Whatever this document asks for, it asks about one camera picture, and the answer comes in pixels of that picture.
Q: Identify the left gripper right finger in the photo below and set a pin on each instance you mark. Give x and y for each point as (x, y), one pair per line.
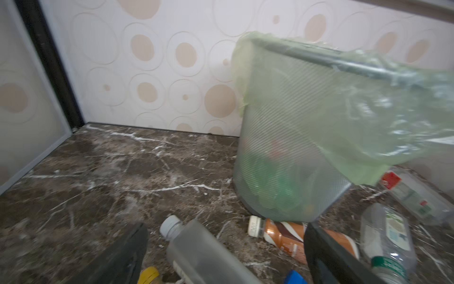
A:
(330, 263)

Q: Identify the clear bottle pink label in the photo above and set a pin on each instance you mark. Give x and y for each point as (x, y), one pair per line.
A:
(150, 275)

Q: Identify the clear bottle green cap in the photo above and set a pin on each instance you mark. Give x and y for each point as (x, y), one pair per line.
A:
(386, 243)

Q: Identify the clear square bottle white cap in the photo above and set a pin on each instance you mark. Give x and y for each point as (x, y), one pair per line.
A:
(199, 258)

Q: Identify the clear bottle green white label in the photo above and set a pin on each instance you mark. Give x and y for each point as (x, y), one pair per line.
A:
(417, 196)

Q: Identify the blue label bottle centre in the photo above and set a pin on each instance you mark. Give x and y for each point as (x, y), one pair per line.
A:
(293, 277)

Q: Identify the brown tea bottle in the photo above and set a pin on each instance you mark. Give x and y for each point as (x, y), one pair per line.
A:
(287, 236)

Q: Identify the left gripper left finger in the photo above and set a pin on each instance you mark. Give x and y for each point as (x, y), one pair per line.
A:
(120, 263)

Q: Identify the grey mesh waste bin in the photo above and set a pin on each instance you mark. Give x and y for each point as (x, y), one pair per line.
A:
(283, 159)

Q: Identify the green plastic bin liner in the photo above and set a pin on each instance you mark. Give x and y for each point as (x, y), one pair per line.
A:
(354, 106)

